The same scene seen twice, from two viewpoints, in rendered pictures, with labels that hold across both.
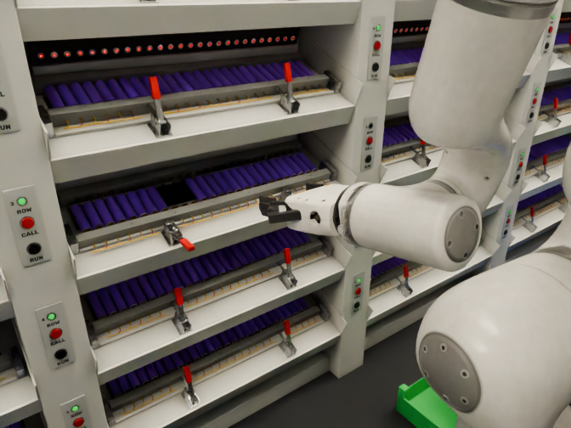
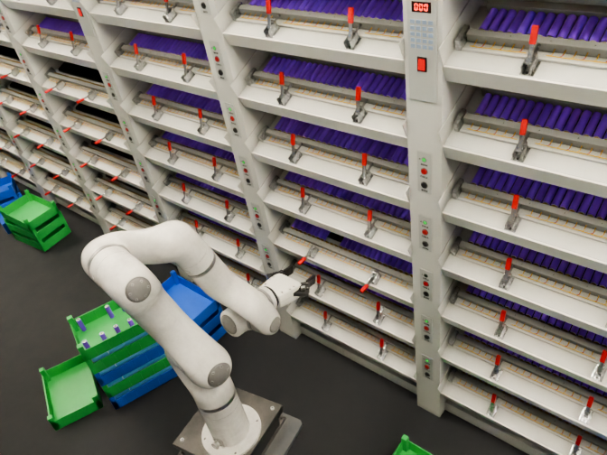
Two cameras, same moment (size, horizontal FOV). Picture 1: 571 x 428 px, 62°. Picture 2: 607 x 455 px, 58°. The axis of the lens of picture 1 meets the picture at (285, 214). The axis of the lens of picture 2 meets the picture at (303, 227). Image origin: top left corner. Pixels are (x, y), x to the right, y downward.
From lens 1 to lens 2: 167 cm
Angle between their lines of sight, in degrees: 69
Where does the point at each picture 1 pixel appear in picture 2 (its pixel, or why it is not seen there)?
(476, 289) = not seen: hidden behind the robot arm
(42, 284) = (263, 237)
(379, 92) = (433, 260)
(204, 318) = (330, 297)
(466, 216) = (228, 320)
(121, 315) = (305, 267)
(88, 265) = (281, 241)
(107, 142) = (284, 203)
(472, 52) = not seen: hidden behind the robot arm
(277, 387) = (381, 369)
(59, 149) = (270, 197)
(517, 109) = not seen: outside the picture
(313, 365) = (408, 383)
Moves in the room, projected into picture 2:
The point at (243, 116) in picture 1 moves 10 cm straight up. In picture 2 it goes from (343, 223) to (340, 199)
